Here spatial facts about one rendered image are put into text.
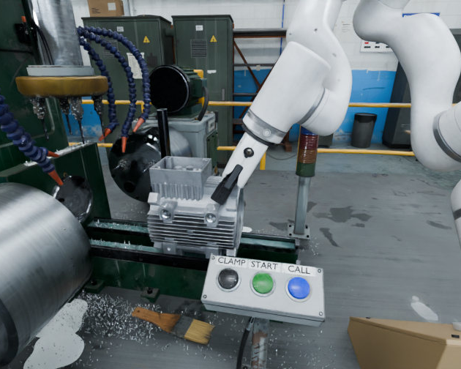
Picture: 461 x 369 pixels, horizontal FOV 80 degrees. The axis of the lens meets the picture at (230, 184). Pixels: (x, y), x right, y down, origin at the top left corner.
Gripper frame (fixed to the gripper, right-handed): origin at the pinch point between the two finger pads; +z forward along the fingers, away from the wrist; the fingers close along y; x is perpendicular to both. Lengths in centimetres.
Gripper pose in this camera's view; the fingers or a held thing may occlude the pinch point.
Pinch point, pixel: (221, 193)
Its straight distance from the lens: 58.9
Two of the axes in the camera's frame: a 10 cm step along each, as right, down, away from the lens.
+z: -4.9, 7.6, 4.2
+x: -8.5, -5.3, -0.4
